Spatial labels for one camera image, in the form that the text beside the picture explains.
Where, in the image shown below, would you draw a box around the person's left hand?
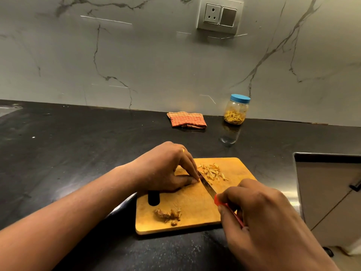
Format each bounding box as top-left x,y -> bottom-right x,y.
128,141 -> 201,193

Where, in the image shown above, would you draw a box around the person's right hand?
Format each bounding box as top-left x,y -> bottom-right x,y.
216,178 -> 333,271

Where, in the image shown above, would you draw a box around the knobby ginger piece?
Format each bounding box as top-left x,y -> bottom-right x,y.
153,208 -> 171,223

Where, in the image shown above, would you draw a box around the red handled knife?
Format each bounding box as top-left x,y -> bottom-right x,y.
197,170 -> 245,229

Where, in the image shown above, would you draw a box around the chopped ginger strips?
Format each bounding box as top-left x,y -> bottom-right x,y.
197,163 -> 229,184

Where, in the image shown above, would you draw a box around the blue-lidded plastic jar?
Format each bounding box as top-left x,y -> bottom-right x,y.
223,94 -> 251,126

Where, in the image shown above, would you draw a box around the person's left forearm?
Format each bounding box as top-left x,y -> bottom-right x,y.
0,165 -> 140,271

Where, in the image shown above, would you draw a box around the blue jar lid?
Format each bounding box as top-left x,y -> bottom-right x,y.
230,94 -> 251,105

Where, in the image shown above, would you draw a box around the wooden cutting board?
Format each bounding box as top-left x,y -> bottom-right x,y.
135,157 -> 258,236

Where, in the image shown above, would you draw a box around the orange checked cloth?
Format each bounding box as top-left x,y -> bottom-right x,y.
166,111 -> 208,129

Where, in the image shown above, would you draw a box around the beige cabinet door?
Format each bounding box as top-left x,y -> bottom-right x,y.
293,152 -> 361,247

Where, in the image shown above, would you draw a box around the steel sink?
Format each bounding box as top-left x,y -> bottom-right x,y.
0,104 -> 23,118

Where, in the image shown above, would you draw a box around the grey wall switch plate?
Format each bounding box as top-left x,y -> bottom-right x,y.
196,0 -> 245,35

